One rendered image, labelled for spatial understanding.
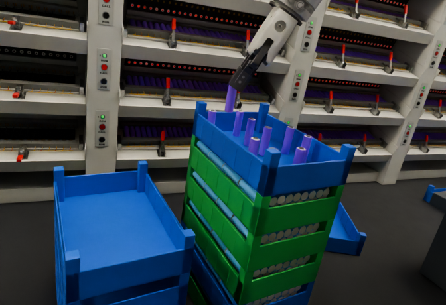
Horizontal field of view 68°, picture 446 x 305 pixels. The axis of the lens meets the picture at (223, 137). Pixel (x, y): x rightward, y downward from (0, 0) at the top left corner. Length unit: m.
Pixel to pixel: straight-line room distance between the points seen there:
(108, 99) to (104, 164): 0.23
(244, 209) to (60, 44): 0.72
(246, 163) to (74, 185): 0.40
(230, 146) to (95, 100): 0.58
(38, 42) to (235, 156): 0.68
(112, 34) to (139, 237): 0.62
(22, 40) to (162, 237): 0.67
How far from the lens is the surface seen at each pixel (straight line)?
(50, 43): 1.08
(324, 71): 1.39
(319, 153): 0.73
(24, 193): 1.28
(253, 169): 0.58
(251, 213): 0.60
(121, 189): 0.84
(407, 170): 2.07
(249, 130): 0.75
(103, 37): 1.07
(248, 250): 0.63
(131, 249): 0.67
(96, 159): 1.17
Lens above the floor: 0.67
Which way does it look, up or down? 20 degrees down
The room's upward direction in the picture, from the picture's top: 9 degrees clockwise
